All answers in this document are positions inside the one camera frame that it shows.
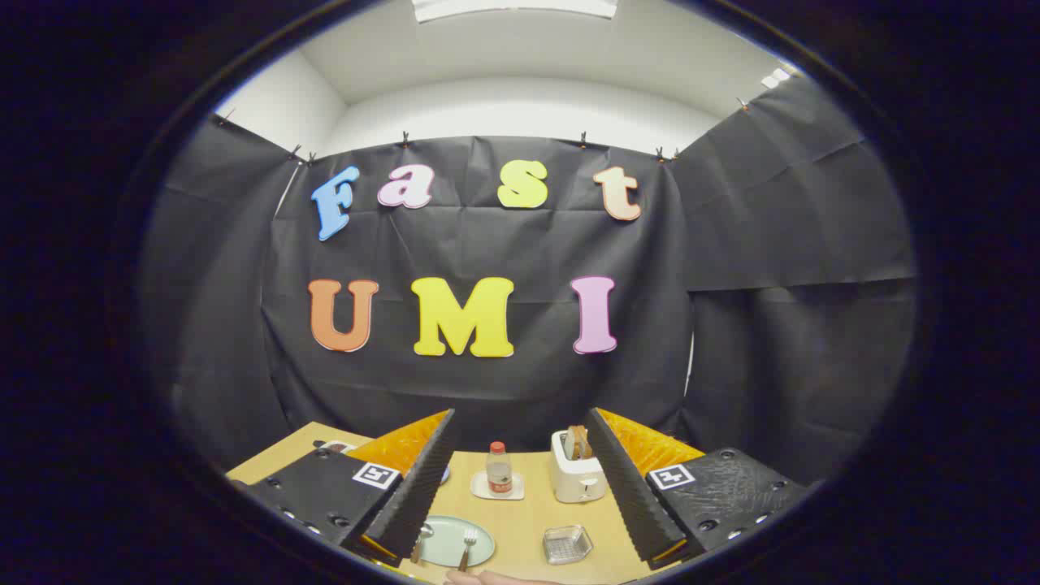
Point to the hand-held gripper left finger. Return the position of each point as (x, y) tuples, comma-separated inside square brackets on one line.
[(422, 487)]

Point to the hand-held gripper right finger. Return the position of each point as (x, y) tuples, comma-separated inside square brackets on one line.
[(626, 487)]

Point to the white toaster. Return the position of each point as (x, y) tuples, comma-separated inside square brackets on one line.
[(573, 481)]

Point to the white square coaster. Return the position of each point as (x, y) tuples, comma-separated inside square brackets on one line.
[(479, 490)]

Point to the toasted bread slice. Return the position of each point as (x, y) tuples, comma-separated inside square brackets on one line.
[(584, 442), (572, 444)]

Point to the pale green plate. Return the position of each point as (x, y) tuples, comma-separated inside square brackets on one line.
[(445, 546)]

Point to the clear water bottle red cap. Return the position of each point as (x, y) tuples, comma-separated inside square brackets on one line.
[(499, 471)]

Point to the white divided sauce dish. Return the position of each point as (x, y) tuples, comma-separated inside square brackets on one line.
[(335, 445)]

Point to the small ceiling light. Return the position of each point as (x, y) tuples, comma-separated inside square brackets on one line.
[(776, 78)]

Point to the long ceiling light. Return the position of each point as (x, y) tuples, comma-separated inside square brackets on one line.
[(512, 8)]

